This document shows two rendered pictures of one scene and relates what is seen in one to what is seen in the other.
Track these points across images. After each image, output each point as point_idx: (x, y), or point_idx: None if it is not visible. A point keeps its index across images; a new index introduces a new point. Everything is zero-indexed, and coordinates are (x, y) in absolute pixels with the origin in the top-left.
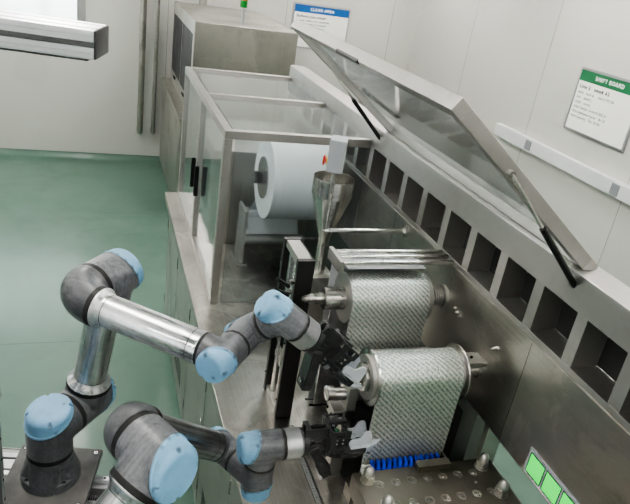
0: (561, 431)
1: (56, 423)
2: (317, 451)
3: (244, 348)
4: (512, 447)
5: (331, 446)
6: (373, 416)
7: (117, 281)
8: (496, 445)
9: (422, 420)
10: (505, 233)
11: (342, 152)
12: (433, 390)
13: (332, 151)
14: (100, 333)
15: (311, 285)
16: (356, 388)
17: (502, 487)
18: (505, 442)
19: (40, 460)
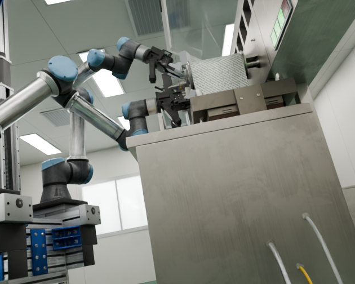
0: (267, 5)
1: (53, 159)
2: (165, 105)
3: (110, 54)
4: (272, 56)
5: (171, 97)
6: (194, 84)
7: (76, 88)
8: (320, 129)
9: (227, 84)
10: (239, 5)
11: (185, 54)
12: (224, 65)
13: (181, 56)
14: (75, 121)
15: (172, 84)
16: (188, 87)
17: (276, 75)
18: (271, 61)
19: (46, 182)
